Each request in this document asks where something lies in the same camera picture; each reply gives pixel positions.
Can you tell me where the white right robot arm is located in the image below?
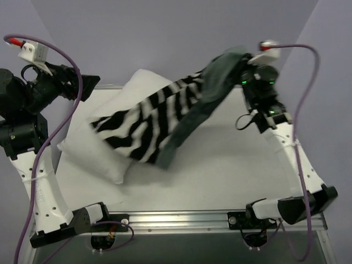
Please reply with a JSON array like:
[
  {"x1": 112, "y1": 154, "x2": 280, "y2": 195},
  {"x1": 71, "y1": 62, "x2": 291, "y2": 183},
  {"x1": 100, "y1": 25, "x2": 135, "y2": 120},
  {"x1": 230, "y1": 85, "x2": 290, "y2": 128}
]
[{"x1": 240, "y1": 65, "x2": 338, "y2": 227}]

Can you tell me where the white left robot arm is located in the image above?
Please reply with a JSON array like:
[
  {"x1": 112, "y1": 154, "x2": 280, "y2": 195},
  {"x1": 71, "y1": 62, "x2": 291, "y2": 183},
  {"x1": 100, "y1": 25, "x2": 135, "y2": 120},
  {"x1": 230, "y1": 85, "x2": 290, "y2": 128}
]
[{"x1": 1, "y1": 63, "x2": 111, "y2": 248}]

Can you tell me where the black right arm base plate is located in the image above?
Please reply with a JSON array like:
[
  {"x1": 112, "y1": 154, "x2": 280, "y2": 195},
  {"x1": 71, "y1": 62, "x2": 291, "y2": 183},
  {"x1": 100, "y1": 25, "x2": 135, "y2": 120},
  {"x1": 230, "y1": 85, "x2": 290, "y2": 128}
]
[{"x1": 227, "y1": 210, "x2": 278, "y2": 230}]

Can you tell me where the aluminium right side rail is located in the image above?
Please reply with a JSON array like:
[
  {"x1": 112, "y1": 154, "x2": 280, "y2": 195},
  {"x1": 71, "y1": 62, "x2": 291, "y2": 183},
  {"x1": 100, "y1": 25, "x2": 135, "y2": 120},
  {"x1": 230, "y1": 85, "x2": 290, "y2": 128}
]
[{"x1": 315, "y1": 213, "x2": 334, "y2": 263}]

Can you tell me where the aluminium rail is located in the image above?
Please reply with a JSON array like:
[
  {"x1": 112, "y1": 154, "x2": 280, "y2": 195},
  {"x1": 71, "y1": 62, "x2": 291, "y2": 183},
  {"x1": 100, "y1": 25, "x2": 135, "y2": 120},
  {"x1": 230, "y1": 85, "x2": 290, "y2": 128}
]
[
  {"x1": 29, "y1": 206, "x2": 328, "y2": 236},
  {"x1": 315, "y1": 213, "x2": 334, "y2": 263}
]

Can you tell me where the aluminium front rail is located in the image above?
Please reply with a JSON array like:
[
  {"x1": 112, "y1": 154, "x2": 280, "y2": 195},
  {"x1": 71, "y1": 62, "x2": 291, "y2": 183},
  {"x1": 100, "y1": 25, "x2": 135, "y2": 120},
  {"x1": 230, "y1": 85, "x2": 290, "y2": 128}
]
[{"x1": 29, "y1": 206, "x2": 328, "y2": 236}]

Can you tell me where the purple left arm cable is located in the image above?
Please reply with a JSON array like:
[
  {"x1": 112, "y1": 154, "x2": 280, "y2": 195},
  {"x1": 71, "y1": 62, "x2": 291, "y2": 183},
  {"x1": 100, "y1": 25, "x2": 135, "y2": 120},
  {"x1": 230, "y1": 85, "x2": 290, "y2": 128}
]
[{"x1": 3, "y1": 34, "x2": 135, "y2": 264}]

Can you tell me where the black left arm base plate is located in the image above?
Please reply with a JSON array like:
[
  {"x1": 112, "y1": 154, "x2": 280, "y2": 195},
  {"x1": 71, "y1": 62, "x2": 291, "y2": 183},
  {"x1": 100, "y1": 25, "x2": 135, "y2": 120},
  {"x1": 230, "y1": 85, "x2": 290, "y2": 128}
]
[{"x1": 90, "y1": 213, "x2": 130, "y2": 233}]

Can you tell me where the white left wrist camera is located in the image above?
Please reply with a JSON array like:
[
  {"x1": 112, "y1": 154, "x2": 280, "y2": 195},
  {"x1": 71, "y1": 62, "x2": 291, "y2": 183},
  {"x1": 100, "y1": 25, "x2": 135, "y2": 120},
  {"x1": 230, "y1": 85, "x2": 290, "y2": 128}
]
[{"x1": 18, "y1": 41, "x2": 48, "y2": 70}]

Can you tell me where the white pillow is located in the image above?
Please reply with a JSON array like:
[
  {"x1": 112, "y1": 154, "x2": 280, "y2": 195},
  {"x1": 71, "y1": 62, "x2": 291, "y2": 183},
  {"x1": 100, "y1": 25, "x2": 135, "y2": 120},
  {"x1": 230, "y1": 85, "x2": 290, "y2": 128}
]
[{"x1": 57, "y1": 69, "x2": 172, "y2": 184}]

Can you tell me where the zebra print pillowcase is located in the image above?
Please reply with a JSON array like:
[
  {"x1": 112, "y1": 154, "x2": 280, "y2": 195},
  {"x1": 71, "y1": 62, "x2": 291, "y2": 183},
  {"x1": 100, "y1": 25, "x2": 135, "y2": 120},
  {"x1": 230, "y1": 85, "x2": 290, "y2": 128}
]
[{"x1": 88, "y1": 47, "x2": 252, "y2": 169}]

